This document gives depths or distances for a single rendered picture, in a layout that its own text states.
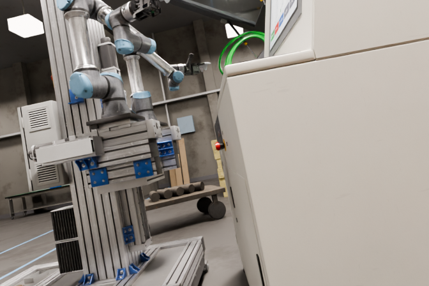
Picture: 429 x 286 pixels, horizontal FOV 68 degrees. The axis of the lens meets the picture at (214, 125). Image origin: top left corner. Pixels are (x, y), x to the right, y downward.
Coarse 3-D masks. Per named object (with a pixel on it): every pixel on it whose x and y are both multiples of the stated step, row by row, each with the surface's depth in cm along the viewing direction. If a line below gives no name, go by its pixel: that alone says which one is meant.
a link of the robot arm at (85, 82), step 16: (64, 0) 148; (80, 0) 151; (64, 16) 151; (80, 16) 151; (80, 32) 149; (80, 48) 148; (80, 64) 148; (80, 80) 144; (96, 80) 148; (80, 96) 146; (96, 96) 151
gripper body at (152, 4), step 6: (132, 0) 133; (144, 0) 128; (150, 0) 126; (156, 0) 131; (132, 6) 132; (138, 6) 132; (144, 6) 128; (150, 6) 127; (156, 6) 129; (132, 12) 132; (138, 12) 131; (144, 12) 129; (150, 12) 132; (156, 12) 131; (138, 18) 133; (144, 18) 133
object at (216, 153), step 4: (212, 140) 543; (216, 140) 541; (212, 144) 542; (216, 152) 540; (216, 156) 540; (216, 160) 541; (220, 160) 540; (220, 164) 540; (220, 168) 539; (220, 172) 536; (220, 176) 536; (220, 180) 538; (224, 180) 538; (220, 184) 538; (224, 184) 537; (224, 192) 536; (224, 196) 536
